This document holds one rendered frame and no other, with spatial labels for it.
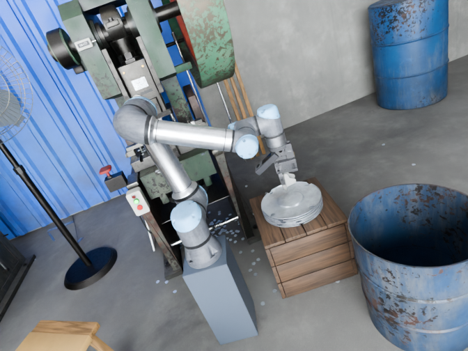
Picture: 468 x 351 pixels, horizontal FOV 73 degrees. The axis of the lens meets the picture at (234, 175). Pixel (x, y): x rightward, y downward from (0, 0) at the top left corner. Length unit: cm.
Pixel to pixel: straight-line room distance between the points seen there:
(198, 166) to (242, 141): 76
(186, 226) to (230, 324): 52
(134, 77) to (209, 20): 53
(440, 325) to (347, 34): 278
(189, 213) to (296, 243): 51
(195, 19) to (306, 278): 124
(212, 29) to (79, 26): 62
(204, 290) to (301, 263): 46
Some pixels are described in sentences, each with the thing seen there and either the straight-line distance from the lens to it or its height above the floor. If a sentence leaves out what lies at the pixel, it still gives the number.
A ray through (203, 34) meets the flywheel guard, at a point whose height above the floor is 119.
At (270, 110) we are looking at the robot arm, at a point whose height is 91.
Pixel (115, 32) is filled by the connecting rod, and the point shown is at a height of 132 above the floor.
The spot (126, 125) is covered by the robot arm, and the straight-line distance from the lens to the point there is 105.
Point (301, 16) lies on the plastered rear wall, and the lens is 328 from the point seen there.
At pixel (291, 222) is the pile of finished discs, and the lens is 143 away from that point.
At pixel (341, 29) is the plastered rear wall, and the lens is 348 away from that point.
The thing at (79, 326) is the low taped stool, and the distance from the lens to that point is 160.
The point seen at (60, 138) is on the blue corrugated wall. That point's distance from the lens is 318.
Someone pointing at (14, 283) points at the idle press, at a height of 3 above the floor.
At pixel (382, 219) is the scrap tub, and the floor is 33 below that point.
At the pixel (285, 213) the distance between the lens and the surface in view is 146.
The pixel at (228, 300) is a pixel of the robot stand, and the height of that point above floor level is 26.
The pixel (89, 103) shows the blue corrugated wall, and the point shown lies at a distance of 305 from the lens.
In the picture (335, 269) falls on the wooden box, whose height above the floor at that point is 8.
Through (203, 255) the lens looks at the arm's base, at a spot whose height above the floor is 50.
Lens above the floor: 127
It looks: 27 degrees down
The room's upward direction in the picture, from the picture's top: 20 degrees counter-clockwise
